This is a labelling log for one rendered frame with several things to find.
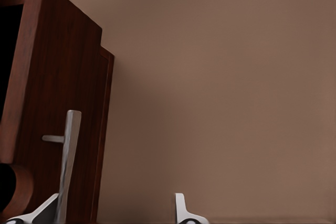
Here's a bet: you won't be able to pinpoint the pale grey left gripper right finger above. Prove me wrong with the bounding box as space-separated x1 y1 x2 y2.
174 193 210 224

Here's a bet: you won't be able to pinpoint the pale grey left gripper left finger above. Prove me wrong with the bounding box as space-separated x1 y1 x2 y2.
5 193 60 224

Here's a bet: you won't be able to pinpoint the round brown wooden object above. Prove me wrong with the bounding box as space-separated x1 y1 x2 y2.
0 163 35 219

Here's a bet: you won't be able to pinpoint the dark red-brown wooden cabinet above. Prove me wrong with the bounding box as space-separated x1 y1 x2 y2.
0 0 116 224

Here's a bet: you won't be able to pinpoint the dark red-brown wooden cabinet door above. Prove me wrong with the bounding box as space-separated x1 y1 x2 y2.
0 0 103 224

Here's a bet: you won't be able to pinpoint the silver bar door handle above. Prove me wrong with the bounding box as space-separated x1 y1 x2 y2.
41 110 82 224

